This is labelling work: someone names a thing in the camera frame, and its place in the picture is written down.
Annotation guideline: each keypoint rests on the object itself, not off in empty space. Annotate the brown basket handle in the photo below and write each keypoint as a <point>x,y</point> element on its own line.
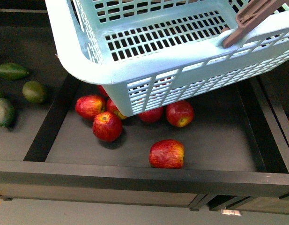
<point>252,15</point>

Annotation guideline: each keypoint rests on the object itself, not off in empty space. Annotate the red apple front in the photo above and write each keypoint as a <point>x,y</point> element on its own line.
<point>167,154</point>

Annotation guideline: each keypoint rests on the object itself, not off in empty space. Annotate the green avocado middle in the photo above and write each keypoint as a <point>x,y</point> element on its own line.
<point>34,92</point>

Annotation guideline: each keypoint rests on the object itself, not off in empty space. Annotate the red apple right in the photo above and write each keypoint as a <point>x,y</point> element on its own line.
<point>179,114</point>

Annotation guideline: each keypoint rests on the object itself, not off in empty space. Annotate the green avocado top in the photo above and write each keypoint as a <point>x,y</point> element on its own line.
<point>13,71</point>

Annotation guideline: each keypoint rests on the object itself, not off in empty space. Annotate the green avocado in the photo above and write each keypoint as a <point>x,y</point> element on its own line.
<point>7,112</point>
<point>13,71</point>
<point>34,92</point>

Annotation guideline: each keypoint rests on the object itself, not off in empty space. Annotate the black fruit display shelf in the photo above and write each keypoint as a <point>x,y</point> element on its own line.
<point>236,156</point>

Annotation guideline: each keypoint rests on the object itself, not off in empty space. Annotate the green avocado lower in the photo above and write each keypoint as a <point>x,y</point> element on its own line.
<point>7,112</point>

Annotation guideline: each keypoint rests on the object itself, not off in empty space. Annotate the red apple middle left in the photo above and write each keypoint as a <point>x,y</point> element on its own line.
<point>107,127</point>

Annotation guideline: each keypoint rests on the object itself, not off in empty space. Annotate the light blue plastic basket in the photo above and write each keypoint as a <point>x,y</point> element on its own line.
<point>151,53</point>

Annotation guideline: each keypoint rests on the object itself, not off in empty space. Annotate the red apple under basket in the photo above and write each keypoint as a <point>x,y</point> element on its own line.
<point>151,116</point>

